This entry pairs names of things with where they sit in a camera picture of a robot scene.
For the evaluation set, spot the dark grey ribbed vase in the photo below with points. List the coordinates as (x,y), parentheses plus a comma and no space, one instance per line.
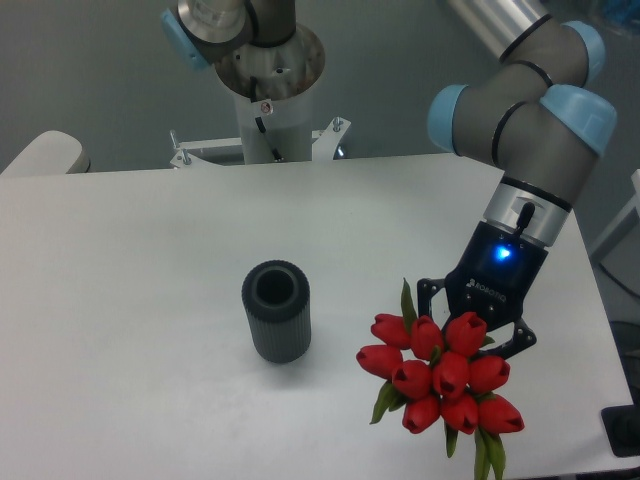
(276,299)

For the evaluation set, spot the red tulip bouquet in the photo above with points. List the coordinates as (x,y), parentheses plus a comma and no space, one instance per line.
(442,374)

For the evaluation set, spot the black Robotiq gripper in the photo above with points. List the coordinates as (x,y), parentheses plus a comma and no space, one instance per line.
(491,279)

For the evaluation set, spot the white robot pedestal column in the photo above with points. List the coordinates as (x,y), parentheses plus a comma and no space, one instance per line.
(274,131)

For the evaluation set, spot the beige chair armrest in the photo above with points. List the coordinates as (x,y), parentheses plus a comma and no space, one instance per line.
(51,153)

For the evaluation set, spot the black device at table edge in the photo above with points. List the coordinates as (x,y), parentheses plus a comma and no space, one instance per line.
(622,429)

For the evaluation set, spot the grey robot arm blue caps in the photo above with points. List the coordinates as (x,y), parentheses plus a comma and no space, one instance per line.
(535,120)

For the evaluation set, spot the white furniture at right edge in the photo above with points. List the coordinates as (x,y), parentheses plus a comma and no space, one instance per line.
(620,226)

